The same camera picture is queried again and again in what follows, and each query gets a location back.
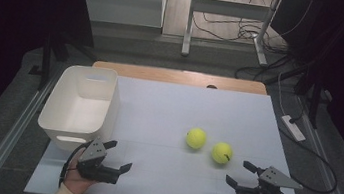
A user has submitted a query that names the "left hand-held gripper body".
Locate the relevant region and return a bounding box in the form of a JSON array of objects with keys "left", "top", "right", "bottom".
[{"left": 73, "top": 134, "right": 126, "bottom": 186}]

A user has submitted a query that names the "yellow tennis ball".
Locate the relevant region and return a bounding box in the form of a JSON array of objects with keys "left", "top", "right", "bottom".
[
  {"left": 210, "top": 140, "right": 235, "bottom": 166},
  {"left": 184, "top": 125, "right": 209, "bottom": 152}
]

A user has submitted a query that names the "white plastic bin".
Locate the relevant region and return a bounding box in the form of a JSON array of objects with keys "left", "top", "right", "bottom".
[{"left": 33, "top": 59, "right": 125, "bottom": 158}]

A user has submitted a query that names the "person's left hand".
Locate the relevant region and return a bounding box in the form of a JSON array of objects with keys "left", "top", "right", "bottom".
[{"left": 60, "top": 155, "right": 102, "bottom": 194}]

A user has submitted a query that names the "white power strip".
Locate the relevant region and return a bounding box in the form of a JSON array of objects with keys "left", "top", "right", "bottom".
[{"left": 277, "top": 113, "right": 309, "bottom": 144}]

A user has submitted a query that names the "white table mat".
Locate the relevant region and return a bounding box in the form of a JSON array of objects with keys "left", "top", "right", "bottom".
[{"left": 23, "top": 65, "right": 321, "bottom": 194}]

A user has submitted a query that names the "black metal stand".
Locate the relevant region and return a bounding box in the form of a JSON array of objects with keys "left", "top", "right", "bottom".
[
  {"left": 290, "top": 69, "right": 335, "bottom": 131},
  {"left": 26, "top": 31, "right": 101, "bottom": 98}
]

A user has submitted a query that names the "left hand-held gripper cable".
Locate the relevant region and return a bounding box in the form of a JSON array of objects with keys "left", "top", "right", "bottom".
[{"left": 57, "top": 138, "right": 92, "bottom": 191}]

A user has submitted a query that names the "long black floor cable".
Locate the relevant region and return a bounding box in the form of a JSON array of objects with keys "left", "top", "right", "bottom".
[{"left": 270, "top": 125, "right": 344, "bottom": 194}]

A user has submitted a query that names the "thin white cable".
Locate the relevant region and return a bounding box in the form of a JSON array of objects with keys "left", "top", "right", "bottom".
[{"left": 273, "top": 72, "right": 293, "bottom": 116}]

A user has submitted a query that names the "tangle of black cables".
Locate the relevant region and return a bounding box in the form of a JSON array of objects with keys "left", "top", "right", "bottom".
[{"left": 184, "top": 0, "right": 318, "bottom": 90}]

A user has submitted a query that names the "grey metal desk frame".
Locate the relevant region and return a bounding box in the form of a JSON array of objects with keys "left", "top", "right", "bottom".
[{"left": 179, "top": 0, "right": 283, "bottom": 69}]

